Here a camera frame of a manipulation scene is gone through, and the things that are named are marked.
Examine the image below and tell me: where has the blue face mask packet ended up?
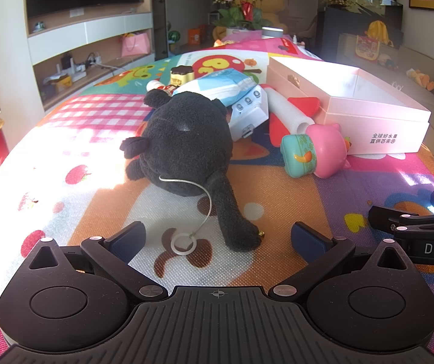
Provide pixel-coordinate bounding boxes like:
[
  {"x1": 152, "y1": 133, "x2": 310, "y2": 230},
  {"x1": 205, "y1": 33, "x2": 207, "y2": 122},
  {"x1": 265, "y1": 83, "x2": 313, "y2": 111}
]
[{"x1": 173, "y1": 68, "x2": 259, "y2": 106}]

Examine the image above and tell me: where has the white paper roll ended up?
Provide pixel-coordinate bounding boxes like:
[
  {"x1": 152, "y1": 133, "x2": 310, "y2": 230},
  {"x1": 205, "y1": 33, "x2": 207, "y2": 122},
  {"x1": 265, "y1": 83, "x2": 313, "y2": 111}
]
[{"x1": 264, "y1": 85, "x2": 316, "y2": 135}]

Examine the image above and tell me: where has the pink orchid plant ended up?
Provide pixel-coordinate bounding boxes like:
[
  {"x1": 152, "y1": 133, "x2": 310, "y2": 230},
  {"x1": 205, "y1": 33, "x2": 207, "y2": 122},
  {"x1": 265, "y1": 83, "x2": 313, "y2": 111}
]
[{"x1": 210, "y1": 0, "x2": 276, "y2": 36}]

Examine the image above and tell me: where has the pink cartoon picture bag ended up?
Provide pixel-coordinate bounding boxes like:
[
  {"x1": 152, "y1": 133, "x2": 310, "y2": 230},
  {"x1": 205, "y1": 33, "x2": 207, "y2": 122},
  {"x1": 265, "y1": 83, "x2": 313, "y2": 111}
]
[{"x1": 355, "y1": 35, "x2": 381, "y2": 60}]

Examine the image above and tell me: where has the red plastic toy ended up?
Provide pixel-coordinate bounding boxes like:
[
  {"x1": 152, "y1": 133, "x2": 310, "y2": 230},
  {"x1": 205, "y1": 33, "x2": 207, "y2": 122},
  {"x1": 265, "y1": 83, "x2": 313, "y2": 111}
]
[{"x1": 268, "y1": 96, "x2": 321, "y2": 145}]

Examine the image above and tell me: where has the small cartoon figurine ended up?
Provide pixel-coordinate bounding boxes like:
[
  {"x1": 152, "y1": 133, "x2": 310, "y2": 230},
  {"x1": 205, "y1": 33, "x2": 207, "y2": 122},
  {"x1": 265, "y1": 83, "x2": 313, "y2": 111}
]
[{"x1": 146, "y1": 80, "x2": 180, "y2": 97}]

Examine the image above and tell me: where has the orange yellow plush toy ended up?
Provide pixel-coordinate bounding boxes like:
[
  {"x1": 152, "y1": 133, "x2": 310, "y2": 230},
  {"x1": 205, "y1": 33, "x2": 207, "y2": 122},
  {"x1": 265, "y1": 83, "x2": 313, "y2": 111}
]
[{"x1": 406, "y1": 69, "x2": 434, "y2": 91}]

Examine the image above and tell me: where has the orange box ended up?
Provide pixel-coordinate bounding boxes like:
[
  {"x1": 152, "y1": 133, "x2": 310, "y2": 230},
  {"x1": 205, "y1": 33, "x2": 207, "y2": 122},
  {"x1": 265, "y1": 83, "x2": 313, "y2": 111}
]
[{"x1": 187, "y1": 26, "x2": 207, "y2": 46}]

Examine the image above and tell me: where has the dark fish tank cabinet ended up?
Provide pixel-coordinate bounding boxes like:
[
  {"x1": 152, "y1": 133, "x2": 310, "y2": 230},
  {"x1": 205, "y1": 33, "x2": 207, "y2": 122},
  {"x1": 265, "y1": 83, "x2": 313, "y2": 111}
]
[{"x1": 317, "y1": 5, "x2": 403, "y2": 63}]

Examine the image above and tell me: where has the pink pig toy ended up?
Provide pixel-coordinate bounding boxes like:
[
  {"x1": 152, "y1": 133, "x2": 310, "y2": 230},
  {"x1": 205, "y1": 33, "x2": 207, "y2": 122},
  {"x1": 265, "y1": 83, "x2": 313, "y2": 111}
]
[{"x1": 281, "y1": 123, "x2": 352, "y2": 180}]

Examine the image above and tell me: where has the yellow box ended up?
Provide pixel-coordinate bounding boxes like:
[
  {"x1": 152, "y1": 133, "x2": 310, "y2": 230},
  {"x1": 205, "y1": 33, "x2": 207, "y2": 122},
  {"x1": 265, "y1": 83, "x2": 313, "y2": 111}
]
[{"x1": 50, "y1": 76, "x2": 73, "y2": 92}]

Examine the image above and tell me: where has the white television cabinet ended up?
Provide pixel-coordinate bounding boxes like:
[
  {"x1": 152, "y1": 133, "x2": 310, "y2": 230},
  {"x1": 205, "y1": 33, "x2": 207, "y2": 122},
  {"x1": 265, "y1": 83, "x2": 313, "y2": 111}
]
[{"x1": 25, "y1": 2, "x2": 157, "y2": 112}]

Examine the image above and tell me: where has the pink cardboard box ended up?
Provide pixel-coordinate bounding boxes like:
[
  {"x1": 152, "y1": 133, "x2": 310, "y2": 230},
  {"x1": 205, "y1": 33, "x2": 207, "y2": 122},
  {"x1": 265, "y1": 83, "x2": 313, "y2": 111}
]
[{"x1": 267, "y1": 56, "x2": 432, "y2": 156}]

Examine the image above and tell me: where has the pink gift bag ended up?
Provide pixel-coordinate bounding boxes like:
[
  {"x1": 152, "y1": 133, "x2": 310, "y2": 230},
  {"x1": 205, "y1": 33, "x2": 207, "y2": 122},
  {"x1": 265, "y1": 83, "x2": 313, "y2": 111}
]
[{"x1": 120, "y1": 32, "x2": 151, "y2": 57}]

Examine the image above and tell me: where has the black plush toy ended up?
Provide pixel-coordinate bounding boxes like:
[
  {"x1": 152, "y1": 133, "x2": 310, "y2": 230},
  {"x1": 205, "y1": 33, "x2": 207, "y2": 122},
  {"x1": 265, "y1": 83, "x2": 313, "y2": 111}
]
[{"x1": 119, "y1": 91, "x2": 267, "y2": 255}]

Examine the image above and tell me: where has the yellow backpack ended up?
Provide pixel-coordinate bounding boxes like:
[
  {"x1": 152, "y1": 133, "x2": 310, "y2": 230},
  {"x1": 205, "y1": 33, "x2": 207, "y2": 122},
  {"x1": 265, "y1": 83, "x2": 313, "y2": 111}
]
[{"x1": 365, "y1": 20, "x2": 394, "y2": 46}]

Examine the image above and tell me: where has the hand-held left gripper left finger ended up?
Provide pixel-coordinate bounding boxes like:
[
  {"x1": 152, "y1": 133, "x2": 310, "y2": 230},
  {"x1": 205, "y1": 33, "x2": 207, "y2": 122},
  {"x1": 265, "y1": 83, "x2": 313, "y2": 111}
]
[{"x1": 28, "y1": 221, "x2": 169, "y2": 301}]

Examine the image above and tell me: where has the colourful cartoon play mat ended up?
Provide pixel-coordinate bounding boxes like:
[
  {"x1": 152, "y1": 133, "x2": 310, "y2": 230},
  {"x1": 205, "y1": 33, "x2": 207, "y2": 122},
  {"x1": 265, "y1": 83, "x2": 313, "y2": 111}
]
[{"x1": 0, "y1": 32, "x2": 434, "y2": 349}]

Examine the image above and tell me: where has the plush doll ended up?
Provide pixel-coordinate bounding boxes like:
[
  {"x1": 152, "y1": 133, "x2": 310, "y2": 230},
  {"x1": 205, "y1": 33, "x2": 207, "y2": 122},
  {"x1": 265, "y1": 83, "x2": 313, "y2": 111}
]
[{"x1": 377, "y1": 53, "x2": 399, "y2": 71}]

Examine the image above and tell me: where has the white charger device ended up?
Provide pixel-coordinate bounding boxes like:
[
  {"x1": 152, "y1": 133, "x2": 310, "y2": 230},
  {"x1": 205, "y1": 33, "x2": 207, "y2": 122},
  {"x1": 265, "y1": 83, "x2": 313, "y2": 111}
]
[{"x1": 226, "y1": 84, "x2": 271, "y2": 142}]

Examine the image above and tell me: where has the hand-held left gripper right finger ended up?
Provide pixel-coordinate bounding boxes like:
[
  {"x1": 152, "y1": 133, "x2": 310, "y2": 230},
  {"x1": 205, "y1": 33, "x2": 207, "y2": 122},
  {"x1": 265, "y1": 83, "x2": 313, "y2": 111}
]
[{"x1": 269, "y1": 221, "x2": 411, "y2": 301}]

